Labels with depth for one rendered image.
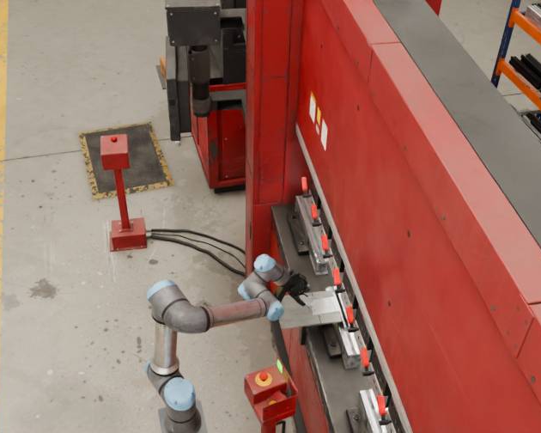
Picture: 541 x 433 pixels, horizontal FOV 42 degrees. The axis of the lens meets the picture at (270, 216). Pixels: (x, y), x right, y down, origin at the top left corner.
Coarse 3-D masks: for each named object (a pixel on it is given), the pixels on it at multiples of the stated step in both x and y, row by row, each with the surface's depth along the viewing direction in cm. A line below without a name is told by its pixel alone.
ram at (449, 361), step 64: (320, 64) 282; (320, 128) 293; (384, 128) 212; (384, 192) 218; (384, 256) 224; (448, 256) 173; (384, 320) 231; (448, 320) 177; (448, 384) 181; (512, 384) 147
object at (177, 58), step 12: (168, 48) 353; (180, 48) 359; (168, 60) 343; (180, 60) 349; (168, 72) 334; (180, 72) 340; (168, 84) 332; (180, 84) 336; (168, 96) 336; (180, 96) 340; (168, 108) 341; (180, 108) 345; (180, 120) 349; (180, 132) 354
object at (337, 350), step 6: (330, 324) 309; (324, 330) 307; (330, 330) 307; (324, 336) 305; (330, 336) 304; (336, 336) 304; (330, 342) 302; (330, 348) 299; (336, 348) 299; (330, 354) 297; (336, 354) 297
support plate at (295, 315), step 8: (288, 296) 308; (320, 296) 309; (328, 296) 309; (288, 304) 305; (296, 304) 305; (288, 312) 301; (296, 312) 302; (304, 312) 302; (336, 312) 302; (280, 320) 298; (288, 320) 298; (296, 320) 298; (304, 320) 298; (312, 320) 298; (328, 320) 298; (336, 320) 299; (288, 328) 296
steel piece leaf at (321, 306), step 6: (318, 300) 307; (324, 300) 307; (330, 300) 307; (312, 306) 304; (318, 306) 304; (324, 306) 304; (330, 306) 304; (312, 312) 299; (318, 312) 302; (324, 312) 302; (330, 312) 302
